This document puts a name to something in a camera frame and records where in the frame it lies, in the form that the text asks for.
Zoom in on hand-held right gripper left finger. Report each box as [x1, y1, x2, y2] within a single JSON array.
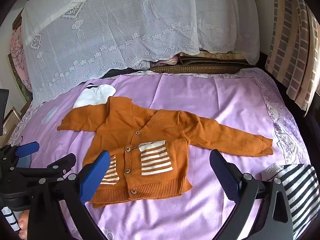
[[27, 150, 111, 240]]

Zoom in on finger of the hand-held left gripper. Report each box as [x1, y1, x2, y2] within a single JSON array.
[[15, 153, 77, 181], [0, 141, 40, 168]]

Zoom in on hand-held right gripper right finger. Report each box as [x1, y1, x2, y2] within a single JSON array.
[[209, 149, 294, 240]]

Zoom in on orange knit cardigan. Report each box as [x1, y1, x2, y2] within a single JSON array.
[[57, 96, 274, 209]]

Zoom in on person's left hand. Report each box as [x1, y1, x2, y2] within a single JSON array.
[[18, 210, 29, 240]]

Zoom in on clear plastic bag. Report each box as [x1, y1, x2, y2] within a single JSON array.
[[41, 106, 59, 125]]

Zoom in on dark green patterned cloth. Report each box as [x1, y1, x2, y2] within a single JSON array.
[[8, 54, 33, 103]]

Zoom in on white small garment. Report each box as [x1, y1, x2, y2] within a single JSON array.
[[73, 82, 117, 110]]

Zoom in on black white striped sweater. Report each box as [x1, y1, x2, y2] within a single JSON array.
[[261, 162, 319, 234]]

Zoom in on purple bed sheet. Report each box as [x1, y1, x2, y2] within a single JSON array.
[[7, 67, 312, 240]]

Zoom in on pink floral quilt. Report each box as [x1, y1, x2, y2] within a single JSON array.
[[10, 26, 32, 93]]

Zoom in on brown folded bamboo mat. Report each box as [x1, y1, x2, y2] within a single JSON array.
[[179, 52, 243, 66]]

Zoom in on folded pink patterned cloth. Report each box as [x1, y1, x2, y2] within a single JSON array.
[[140, 55, 181, 67]]

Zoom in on checked beige grey curtain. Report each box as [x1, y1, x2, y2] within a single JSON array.
[[265, 0, 320, 117]]

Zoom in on white lace cover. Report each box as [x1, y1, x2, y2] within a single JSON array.
[[21, 0, 260, 105]]

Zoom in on gold wooden frame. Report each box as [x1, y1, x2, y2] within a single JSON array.
[[4, 107, 21, 134]]

